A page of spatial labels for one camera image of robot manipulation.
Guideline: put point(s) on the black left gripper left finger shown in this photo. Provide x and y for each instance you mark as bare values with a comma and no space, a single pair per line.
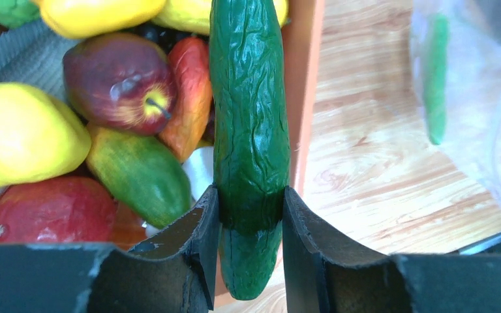
172,271

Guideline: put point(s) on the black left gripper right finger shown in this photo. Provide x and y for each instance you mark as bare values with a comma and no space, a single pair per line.
326,271

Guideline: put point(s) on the dark green cucumber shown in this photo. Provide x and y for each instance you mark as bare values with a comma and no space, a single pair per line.
252,146

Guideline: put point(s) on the light green pepper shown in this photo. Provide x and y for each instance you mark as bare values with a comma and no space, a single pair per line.
434,70

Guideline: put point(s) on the clear zip top bag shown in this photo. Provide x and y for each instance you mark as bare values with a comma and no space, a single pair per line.
473,85

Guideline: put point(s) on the green mango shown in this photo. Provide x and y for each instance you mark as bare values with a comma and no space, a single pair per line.
140,172

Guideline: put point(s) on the dark red apple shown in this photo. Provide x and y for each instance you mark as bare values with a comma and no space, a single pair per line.
120,80

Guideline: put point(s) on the yellow pear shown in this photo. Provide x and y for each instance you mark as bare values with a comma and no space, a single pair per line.
40,136

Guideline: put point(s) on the orange red mango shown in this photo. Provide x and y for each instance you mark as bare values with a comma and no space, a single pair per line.
189,59

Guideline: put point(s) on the yellow corn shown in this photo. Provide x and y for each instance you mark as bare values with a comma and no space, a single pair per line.
181,15

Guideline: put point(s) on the orange plastic basket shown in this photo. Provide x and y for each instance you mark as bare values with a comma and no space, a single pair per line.
301,41

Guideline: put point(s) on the yellow bell pepper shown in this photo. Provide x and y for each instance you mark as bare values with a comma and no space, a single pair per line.
78,19

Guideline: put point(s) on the green lime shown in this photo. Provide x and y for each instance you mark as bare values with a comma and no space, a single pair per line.
15,13

